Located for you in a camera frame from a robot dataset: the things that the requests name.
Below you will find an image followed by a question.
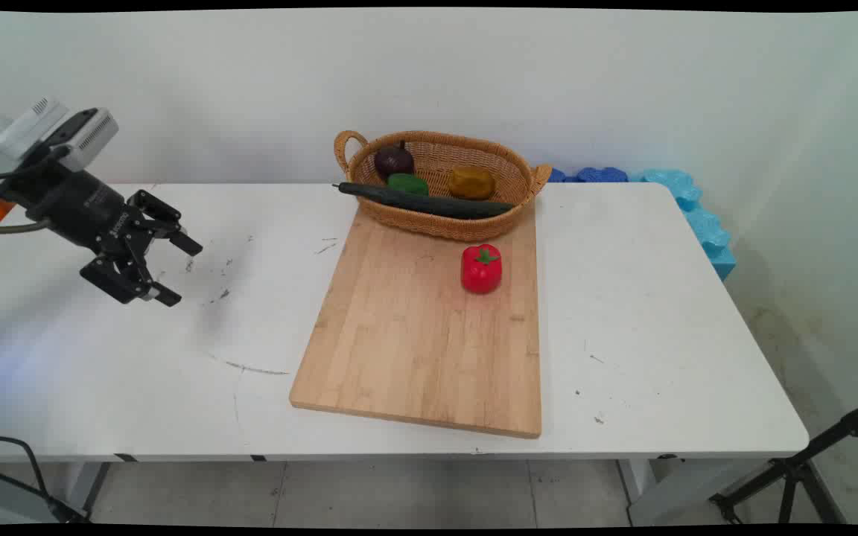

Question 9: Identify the black hanging cable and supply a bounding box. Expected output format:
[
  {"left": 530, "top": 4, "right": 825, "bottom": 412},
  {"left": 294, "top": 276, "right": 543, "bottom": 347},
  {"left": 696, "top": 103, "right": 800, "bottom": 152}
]
[{"left": 0, "top": 433, "right": 91, "bottom": 523}]

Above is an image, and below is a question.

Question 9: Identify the yellow toy bell pepper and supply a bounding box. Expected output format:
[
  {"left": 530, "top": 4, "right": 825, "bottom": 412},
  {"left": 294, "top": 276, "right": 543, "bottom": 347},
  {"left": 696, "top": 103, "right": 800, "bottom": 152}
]
[{"left": 448, "top": 167, "right": 497, "bottom": 202}]

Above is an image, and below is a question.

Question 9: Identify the white table leg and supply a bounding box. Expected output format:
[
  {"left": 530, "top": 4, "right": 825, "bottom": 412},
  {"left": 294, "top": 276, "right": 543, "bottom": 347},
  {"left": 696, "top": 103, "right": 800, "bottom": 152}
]
[
  {"left": 617, "top": 454, "right": 772, "bottom": 526},
  {"left": 63, "top": 461, "right": 114, "bottom": 523}
]

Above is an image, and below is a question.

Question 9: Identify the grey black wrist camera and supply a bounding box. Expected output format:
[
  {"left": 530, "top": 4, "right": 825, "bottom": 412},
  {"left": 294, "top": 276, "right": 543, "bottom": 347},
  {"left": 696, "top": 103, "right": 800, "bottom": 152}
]
[{"left": 40, "top": 107, "right": 119, "bottom": 173}]

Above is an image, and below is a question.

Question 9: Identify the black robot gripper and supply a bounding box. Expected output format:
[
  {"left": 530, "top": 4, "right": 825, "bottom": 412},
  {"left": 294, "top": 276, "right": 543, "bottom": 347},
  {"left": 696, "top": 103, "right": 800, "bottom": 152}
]
[{"left": 0, "top": 159, "right": 203, "bottom": 308}]

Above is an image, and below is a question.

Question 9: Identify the light blue foam tile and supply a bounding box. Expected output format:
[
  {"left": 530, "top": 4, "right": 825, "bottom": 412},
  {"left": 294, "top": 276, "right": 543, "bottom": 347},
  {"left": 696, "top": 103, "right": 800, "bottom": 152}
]
[
  {"left": 684, "top": 207, "right": 732, "bottom": 252},
  {"left": 705, "top": 244, "right": 737, "bottom": 281},
  {"left": 629, "top": 168, "right": 703, "bottom": 212}
]

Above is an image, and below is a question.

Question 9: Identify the wooden cutting board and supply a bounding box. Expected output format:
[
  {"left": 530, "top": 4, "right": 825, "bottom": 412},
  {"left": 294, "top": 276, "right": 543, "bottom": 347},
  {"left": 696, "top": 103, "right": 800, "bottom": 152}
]
[{"left": 289, "top": 200, "right": 543, "bottom": 440}]

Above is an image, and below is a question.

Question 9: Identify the white vented sensor box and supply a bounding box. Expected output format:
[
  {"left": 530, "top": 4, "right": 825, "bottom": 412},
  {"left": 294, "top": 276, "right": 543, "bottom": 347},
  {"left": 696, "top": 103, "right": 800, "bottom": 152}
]
[{"left": 0, "top": 97, "right": 70, "bottom": 162}]

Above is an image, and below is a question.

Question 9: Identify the woven wicker basket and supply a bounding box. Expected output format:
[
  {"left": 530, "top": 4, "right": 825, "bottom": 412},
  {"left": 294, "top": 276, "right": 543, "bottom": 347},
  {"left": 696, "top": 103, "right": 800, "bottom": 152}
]
[{"left": 334, "top": 130, "right": 553, "bottom": 243}]

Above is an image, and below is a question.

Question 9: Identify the black tripod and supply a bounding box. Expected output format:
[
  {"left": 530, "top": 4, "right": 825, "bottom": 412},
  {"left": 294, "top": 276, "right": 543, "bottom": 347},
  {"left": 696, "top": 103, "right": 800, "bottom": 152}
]
[{"left": 708, "top": 395, "right": 858, "bottom": 526}]

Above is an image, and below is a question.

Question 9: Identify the dark green toy cucumber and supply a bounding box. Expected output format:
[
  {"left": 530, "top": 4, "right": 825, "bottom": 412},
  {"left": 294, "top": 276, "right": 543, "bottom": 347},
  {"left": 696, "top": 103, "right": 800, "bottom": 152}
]
[{"left": 332, "top": 181, "right": 517, "bottom": 220}]

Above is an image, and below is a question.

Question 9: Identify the red toy bell pepper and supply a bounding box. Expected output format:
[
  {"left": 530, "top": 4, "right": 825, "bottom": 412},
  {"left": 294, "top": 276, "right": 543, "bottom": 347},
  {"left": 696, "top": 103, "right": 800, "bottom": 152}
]
[{"left": 461, "top": 243, "right": 503, "bottom": 295}]

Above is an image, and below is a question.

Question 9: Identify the black camera cable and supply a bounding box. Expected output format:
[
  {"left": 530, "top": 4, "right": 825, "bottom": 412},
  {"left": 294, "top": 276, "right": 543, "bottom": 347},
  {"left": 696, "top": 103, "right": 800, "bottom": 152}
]
[{"left": 0, "top": 146, "right": 72, "bottom": 184}]

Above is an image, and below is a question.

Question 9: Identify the green toy bell pepper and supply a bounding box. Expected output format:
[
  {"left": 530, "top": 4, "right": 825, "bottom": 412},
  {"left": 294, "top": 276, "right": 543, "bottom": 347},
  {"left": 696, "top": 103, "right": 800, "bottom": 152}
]
[{"left": 387, "top": 173, "right": 430, "bottom": 197}]

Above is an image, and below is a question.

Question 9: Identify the purple toy eggplant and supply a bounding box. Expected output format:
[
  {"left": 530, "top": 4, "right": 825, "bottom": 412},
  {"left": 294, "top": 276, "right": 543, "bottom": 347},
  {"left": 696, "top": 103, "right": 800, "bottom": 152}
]
[{"left": 374, "top": 140, "right": 416, "bottom": 182}]

